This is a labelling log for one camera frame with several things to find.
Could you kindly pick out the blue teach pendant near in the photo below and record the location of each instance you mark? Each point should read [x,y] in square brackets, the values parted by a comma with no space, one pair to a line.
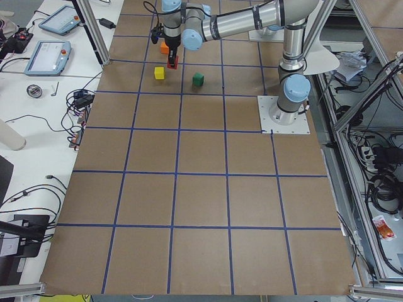
[49,58]

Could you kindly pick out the black power adapter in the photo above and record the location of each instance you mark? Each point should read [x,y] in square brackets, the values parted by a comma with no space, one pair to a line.
[107,23]

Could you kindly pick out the red snack packet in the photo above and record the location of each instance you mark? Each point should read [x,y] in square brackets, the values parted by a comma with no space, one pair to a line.
[385,232]

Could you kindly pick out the aluminium frame post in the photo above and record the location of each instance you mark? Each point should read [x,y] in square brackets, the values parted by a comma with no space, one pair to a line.
[87,17]

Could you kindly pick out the blue teach pendant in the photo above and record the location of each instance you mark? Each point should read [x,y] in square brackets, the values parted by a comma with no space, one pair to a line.
[62,21]
[49,58]

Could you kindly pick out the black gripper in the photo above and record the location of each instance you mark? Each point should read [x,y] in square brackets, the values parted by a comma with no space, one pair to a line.
[172,43]

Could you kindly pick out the white power strip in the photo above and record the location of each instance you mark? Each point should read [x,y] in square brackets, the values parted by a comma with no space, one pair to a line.
[367,157]

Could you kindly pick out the orange wooden block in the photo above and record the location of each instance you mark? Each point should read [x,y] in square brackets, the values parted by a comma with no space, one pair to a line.
[164,49]

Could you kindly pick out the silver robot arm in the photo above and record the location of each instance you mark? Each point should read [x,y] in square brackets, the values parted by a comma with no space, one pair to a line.
[191,25]

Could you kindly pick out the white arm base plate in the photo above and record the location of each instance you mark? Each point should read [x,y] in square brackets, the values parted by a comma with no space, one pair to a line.
[275,121]

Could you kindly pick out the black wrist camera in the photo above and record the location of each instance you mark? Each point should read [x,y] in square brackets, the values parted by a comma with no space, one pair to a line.
[156,34]

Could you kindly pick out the red wooden block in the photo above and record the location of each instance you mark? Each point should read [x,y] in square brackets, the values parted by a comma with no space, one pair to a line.
[172,63]

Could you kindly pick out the green wooden block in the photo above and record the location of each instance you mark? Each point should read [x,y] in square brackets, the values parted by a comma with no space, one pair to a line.
[198,79]

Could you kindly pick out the black power brick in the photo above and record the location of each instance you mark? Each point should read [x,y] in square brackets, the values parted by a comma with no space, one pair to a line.
[82,98]

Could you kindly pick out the hex key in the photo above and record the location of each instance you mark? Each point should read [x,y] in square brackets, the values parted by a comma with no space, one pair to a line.
[55,89]

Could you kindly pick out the blue teach pendant far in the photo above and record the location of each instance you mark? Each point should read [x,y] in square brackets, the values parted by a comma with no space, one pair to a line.
[62,21]

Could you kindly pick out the yellow wooden block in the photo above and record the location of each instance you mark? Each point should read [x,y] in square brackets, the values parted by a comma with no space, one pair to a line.
[159,73]

